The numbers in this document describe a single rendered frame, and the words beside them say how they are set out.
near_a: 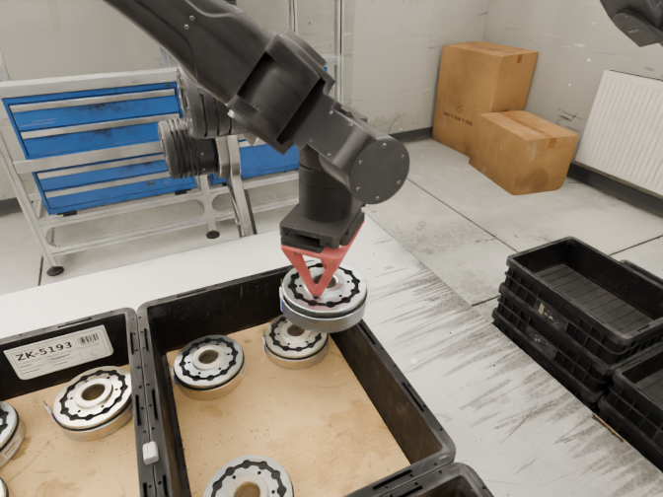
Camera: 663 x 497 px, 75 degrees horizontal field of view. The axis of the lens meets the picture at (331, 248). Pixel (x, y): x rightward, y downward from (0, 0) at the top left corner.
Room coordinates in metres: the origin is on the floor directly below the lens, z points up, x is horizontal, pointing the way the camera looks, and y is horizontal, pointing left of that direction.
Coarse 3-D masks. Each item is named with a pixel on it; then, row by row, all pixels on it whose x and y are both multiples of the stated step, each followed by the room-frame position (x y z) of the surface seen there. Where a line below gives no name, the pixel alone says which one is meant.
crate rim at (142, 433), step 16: (80, 320) 0.46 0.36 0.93; (96, 320) 0.47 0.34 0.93; (128, 320) 0.46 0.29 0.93; (16, 336) 0.43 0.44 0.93; (32, 336) 0.43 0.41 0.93; (128, 336) 0.43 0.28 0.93; (128, 352) 0.40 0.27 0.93; (144, 400) 0.33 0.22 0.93; (144, 416) 0.31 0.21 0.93; (144, 432) 0.29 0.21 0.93; (144, 464) 0.25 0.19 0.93; (144, 480) 0.23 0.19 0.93; (144, 496) 0.22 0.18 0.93
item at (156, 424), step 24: (216, 288) 0.54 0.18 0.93; (144, 312) 0.48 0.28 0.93; (144, 336) 0.43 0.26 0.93; (144, 360) 0.39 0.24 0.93; (384, 360) 0.39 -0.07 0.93; (144, 384) 0.35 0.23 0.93; (408, 384) 0.35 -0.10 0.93; (432, 432) 0.29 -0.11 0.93; (168, 456) 0.26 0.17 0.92; (432, 456) 0.26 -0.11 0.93; (168, 480) 0.23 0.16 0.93; (384, 480) 0.23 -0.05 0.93; (408, 480) 0.23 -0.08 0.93
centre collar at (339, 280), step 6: (318, 270) 0.43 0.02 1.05; (324, 270) 0.43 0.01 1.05; (312, 276) 0.42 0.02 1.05; (318, 276) 0.42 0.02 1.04; (336, 276) 0.42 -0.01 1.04; (336, 282) 0.41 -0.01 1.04; (342, 282) 0.41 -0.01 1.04; (306, 288) 0.40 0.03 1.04; (330, 288) 0.40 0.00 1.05; (336, 288) 0.40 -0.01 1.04; (342, 288) 0.40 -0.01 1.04; (324, 294) 0.39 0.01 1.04; (330, 294) 0.39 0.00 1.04; (336, 294) 0.39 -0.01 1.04
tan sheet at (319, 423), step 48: (240, 336) 0.53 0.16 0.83; (240, 384) 0.43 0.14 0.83; (288, 384) 0.43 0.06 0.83; (336, 384) 0.43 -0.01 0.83; (192, 432) 0.35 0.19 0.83; (240, 432) 0.35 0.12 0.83; (288, 432) 0.35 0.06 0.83; (336, 432) 0.35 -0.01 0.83; (384, 432) 0.35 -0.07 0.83; (192, 480) 0.29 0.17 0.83; (336, 480) 0.29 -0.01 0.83
